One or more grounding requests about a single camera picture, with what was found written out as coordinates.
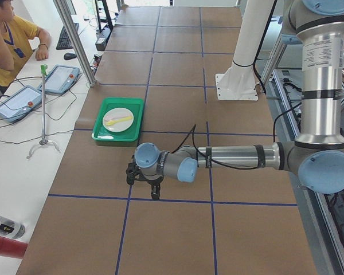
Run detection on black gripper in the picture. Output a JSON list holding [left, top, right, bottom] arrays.
[[126, 162, 163, 200]]

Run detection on yellow plastic spoon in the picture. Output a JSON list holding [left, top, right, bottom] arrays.
[[105, 116, 134, 126]]

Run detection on pink plastic spoon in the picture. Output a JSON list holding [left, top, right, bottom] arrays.
[[103, 112, 132, 122]]

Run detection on white round plate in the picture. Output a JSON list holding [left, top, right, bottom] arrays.
[[102, 108, 134, 132]]

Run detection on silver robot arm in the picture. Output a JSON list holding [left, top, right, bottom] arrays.
[[126, 1, 344, 200]]

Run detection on person's hand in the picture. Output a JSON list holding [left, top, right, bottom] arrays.
[[36, 48, 49, 61]]

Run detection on green plastic tray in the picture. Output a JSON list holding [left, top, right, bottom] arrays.
[[92, 97, 144, 144]]

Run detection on metal reacher grabber tool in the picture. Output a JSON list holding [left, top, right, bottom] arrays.
[[26, 64, 61, 160]]

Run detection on far blue teach pendant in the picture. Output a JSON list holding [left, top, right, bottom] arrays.
[[44, 65, 80, 95]]

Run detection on blue teach pendant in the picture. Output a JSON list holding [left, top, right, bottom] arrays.
[[0, 85, 42, 122], [44, 65, 80, 95]]

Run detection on near blue teach pendant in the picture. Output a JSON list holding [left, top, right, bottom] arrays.
[[0, 85, 42, 122]]

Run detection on black computer mouse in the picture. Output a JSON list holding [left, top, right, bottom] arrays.
[[63, 53, 77, 60]]

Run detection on clear plastic bottle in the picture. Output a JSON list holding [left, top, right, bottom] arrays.
[[0, 216, 26, 239]]

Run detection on black keyboard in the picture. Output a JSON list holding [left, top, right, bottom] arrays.
[[56, 26, 73, 50]]

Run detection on red cylinder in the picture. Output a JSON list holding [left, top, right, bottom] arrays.
[[0, 236, 28, 259]]

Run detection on person in yellow shirt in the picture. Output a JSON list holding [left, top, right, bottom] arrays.
[[0, 1, 52, 93]]

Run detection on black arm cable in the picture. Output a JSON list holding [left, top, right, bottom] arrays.
[[171, 124, 264, 170]]

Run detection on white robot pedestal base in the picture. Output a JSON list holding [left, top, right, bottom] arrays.
[[215, 0, 276, 101]]

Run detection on aluminium frame rails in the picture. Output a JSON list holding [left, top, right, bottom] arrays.
[[257, 37, 344, 274]]

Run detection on aluminium frame post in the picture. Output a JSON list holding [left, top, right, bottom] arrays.
[[53, 0, 96, 87]]

